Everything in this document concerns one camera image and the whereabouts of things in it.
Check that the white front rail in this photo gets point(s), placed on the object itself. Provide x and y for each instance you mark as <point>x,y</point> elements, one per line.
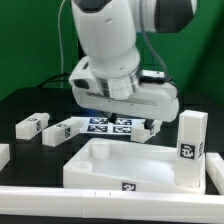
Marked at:
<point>79,203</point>

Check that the white desk tabletop tray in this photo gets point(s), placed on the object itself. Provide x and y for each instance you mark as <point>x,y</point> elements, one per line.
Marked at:
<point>105,164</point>

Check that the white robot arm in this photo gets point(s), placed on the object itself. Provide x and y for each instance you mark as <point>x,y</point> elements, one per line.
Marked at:
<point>107,30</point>

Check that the white sheet with markers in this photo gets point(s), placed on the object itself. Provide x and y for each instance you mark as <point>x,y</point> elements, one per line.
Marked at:
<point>101,125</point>

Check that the white left side block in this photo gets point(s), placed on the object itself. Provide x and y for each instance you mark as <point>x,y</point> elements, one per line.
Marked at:
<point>4,155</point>

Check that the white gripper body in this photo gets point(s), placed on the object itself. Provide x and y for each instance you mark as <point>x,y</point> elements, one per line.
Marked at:
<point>143,94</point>

